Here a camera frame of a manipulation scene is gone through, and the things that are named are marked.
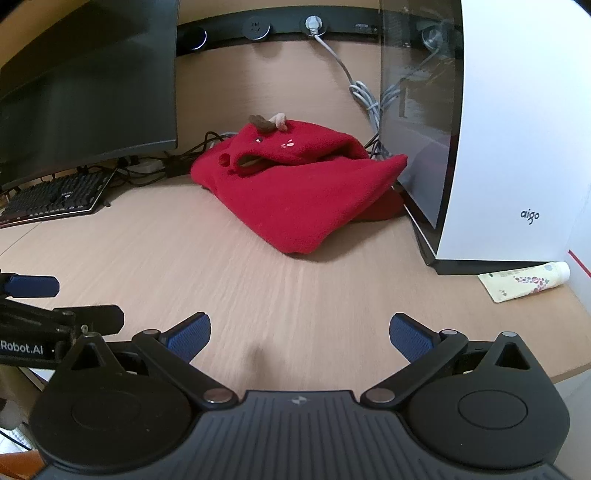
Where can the cream tube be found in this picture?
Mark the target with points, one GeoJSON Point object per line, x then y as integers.
{"type": "Point", "coordinates": [521, 280]}

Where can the black computer monitor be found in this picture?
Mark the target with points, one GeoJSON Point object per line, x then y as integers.
{"type": "Point", "coordinates": [83, 83]}

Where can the red hooded fleece garment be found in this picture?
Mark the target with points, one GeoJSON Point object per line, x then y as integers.
{"type": "Point", "coordinates": [300, 198]}

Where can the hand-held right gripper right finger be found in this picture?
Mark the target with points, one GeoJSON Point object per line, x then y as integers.
{"type": "Point", "coordinates": [411, 339]}

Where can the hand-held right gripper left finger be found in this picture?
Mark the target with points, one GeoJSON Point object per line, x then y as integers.
{"type": "Point", "coordinates": [187, 336]}

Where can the white computer case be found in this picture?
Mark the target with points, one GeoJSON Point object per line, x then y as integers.
{"type": "Point", "coordinates": [508, 138]}

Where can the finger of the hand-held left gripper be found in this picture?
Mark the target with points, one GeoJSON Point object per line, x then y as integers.
{"type": "Point", "coordinates": [34, 286]}
{"type": "Point", "coordinates": [99, 318]}

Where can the round black desk grommet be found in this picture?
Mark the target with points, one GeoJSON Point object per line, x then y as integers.
{"type": "Point", "coordinates": [193, 38]}

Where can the black mechanical keyboard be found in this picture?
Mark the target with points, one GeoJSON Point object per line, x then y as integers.
{"type": "Point", "coordinates": [55, 196]}

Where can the black desk socket strip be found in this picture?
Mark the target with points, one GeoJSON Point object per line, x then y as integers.
{"type": "Point", "coordinates": [286, 28]}

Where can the white power strip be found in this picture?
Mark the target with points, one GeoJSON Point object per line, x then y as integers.
{"type": "Point", "coordinates": [147, 165]}

